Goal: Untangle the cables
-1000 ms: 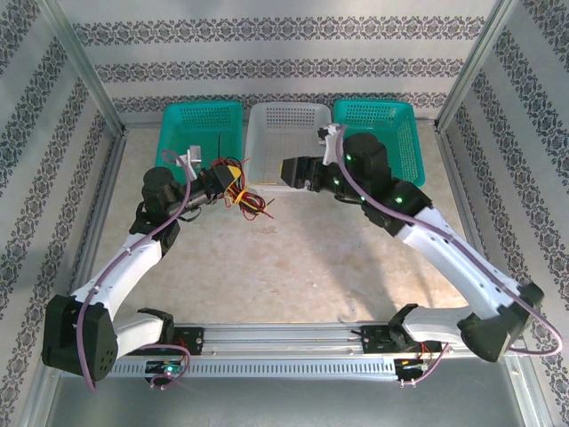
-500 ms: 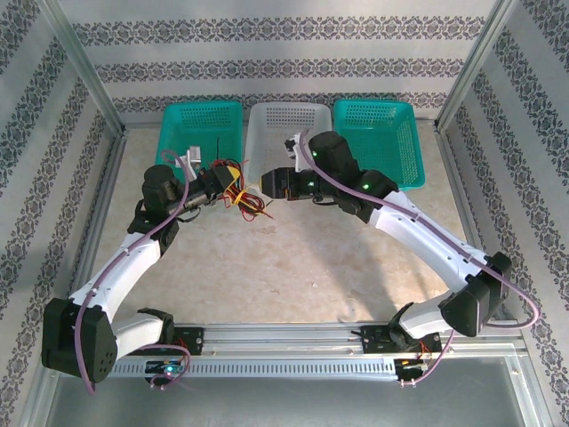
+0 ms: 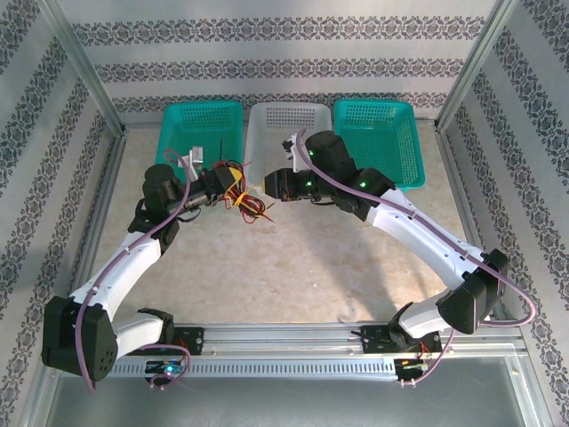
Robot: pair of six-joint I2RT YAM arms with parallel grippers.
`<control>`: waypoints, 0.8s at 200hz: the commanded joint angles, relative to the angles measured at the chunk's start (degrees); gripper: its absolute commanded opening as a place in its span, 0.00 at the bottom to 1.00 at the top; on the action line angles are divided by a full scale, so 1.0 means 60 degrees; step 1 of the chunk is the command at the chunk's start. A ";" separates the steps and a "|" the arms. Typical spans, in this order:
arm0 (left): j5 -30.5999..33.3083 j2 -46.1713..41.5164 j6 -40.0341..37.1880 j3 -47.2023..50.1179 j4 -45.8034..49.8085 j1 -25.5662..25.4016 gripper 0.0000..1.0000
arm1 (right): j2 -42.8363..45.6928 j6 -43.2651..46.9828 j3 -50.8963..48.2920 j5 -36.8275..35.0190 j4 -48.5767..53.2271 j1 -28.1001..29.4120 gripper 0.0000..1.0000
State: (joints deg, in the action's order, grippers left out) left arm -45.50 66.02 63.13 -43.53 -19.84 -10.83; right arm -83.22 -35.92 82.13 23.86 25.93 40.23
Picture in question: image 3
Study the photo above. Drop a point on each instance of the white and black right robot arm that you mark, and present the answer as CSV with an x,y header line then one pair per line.
x,y
427,240

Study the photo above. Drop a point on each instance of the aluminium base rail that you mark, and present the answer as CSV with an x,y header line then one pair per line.
x,y
284,338

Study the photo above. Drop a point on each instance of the teal plastic basket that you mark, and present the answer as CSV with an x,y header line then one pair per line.
x,y
200,120
378,133

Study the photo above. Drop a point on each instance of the aluminium frame post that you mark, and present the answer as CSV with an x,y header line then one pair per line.
x,y
87,66
476,66

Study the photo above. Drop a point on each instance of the aluminium side rail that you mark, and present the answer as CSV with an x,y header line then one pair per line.
x,y
460,178
109,178

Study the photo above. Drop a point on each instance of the small circuit board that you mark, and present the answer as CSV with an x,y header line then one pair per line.
x,y
166,368
411,364

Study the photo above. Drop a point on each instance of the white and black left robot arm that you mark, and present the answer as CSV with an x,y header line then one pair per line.
x,y
138,267

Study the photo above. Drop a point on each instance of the white plastic basket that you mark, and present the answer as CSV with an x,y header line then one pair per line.
x,y
266,133

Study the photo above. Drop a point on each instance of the grey sheet metal panel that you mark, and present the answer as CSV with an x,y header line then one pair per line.
x,y
284,405

